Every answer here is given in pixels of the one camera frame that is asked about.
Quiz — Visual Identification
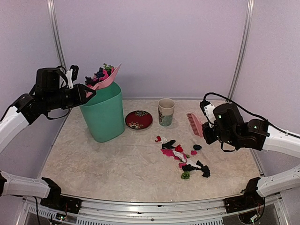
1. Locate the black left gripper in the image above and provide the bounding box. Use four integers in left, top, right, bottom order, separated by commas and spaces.
44, 83, 96, 111

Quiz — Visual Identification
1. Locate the pink hand brush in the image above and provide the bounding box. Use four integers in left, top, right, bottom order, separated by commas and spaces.
187, 113, 203, 137

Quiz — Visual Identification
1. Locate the pink dustpan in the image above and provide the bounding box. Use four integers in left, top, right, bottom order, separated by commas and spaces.
85, 63, 122, 91

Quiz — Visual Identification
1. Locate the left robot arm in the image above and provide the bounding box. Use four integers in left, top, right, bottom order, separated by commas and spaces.
0, 66, 96, 209

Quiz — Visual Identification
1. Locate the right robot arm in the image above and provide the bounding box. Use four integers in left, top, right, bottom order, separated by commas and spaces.
200, 100, 300, 208

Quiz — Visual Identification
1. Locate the pile of paper scraps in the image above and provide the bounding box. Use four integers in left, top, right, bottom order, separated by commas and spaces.
155, 135, 211, 178

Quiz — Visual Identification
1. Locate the mint green waste bin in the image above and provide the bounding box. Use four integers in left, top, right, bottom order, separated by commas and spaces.
80, 82, 125, 143

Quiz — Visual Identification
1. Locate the green paper scrap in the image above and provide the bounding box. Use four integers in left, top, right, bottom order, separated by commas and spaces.
181, 171, 190, 180

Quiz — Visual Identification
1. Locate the beige printed cup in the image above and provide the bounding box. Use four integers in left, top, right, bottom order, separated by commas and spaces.
157, 98, 175, 127

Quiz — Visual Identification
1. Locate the red floral round plate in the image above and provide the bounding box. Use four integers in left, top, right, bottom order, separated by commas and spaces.
125, 110, 153, 130

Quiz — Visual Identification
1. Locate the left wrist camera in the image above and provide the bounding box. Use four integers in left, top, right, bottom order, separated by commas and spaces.
65, 65, 79, 89

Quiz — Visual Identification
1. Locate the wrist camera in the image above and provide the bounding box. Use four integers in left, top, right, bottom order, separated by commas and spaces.
200, 100, 216, 127
65, 65, 79, 89

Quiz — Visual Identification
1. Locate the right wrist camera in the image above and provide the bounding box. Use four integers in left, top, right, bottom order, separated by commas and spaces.
200, 100, 216, 127

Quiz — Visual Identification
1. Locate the aluminium front rail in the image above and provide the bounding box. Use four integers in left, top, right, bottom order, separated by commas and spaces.
21, 187, 284, 225

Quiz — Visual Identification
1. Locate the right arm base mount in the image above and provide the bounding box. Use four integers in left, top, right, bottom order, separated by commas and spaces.
223, 177, 265, 213

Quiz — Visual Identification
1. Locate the left aluminium corner post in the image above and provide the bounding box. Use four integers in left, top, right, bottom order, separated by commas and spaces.
46, 0, 77, 104

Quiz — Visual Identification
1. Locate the aluminium corner post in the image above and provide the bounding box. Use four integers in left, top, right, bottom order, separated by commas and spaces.
46, 0, 77, 104
227, 0, 255, 99

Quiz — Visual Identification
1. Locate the right aluminium corner post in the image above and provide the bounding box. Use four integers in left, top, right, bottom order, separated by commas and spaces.
227, 0, 255, 99

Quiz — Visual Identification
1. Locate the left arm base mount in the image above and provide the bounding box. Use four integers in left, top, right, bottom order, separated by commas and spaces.
40, 177, 82, 214

